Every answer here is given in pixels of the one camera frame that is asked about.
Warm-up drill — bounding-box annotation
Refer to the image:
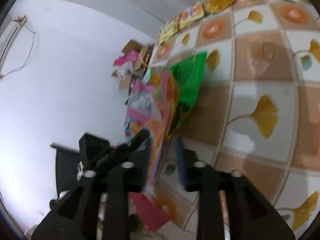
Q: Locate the colourful green snack bag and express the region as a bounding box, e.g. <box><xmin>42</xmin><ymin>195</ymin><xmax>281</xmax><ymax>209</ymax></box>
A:
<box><xmin>125</xmin><ymin>51</ymin><xmax>207</xmax><ymax>184</ymax></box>

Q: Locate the cardboard trash pile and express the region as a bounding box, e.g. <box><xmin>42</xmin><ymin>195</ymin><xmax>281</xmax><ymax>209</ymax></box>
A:
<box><xmin>112</xmin><ymin>40</ymin><xmax>154</xmax><ymax>93</ymax></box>

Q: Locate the pink paper box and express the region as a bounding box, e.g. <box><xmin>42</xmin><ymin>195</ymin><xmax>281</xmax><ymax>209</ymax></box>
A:
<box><xmin>128</xmin><ymin>192</ymin><xmax>170</xmax><ymax>231</ymax></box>

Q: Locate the yellow Enaak snack packet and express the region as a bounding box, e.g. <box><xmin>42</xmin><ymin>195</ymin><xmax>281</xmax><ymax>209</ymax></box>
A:
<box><xmin>158</xmin><ymin>1</ymin><xmax>204</xmax><ymax>44</ymax></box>

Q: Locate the gold foil snack packet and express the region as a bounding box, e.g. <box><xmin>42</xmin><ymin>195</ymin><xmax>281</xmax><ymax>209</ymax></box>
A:
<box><xmin>204</xmin><ymin>0</ymin><xmax>236</xmax><ymax>14</ymax></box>

